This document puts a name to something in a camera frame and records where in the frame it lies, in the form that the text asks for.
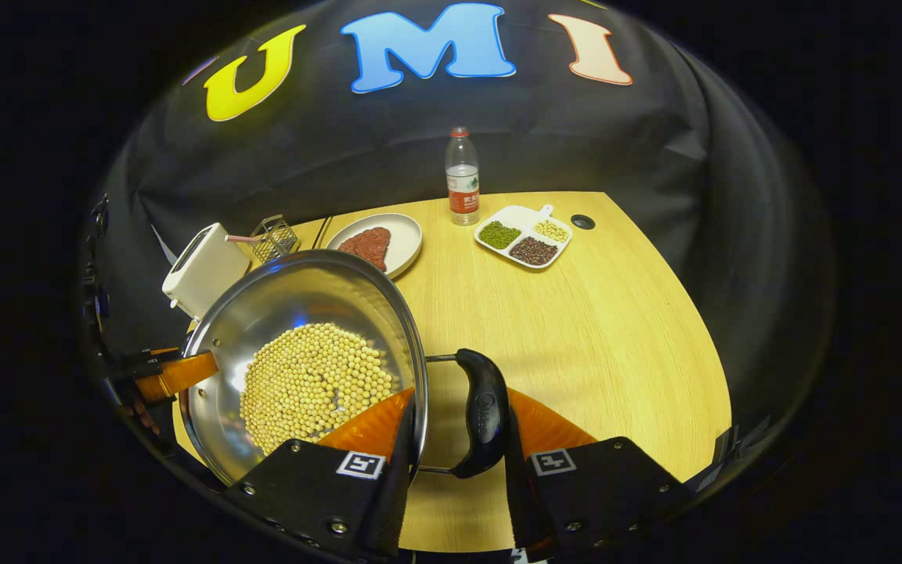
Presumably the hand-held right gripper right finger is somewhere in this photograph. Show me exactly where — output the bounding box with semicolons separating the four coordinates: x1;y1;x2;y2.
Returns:
502;388;691;561

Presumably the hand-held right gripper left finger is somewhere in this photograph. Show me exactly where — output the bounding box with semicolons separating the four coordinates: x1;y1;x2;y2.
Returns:
224;388;418;561

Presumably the steel pot with black handles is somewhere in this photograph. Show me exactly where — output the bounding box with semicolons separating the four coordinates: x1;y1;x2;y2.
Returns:
179;249;511;488

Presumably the pile of yellow soybeans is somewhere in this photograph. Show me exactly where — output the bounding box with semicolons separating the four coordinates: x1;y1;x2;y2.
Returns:
240;323;401;457

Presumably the white toaster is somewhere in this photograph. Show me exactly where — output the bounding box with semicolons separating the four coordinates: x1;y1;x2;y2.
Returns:
161;222;251;320

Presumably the red meat slice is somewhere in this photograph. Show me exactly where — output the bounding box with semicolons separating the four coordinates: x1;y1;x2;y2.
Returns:
337;227;392;273

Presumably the heap of dark red beans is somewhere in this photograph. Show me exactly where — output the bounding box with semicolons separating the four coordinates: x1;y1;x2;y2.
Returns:
509;237;559;266

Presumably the white oval plate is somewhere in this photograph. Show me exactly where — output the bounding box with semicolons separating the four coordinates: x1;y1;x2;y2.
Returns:
326;213;424;280

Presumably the white divided dish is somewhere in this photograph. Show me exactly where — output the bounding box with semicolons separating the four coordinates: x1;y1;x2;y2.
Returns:
474;204;574;270

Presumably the heap of green mung beans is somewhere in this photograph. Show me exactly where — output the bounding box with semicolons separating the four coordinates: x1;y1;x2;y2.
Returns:
478;221;522;250

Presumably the clear water bottle red label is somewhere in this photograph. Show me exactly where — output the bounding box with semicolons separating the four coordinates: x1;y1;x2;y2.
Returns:
445;127;481;226

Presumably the small wire basket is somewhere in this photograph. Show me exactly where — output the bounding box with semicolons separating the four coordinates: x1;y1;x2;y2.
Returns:
225;214;300;264

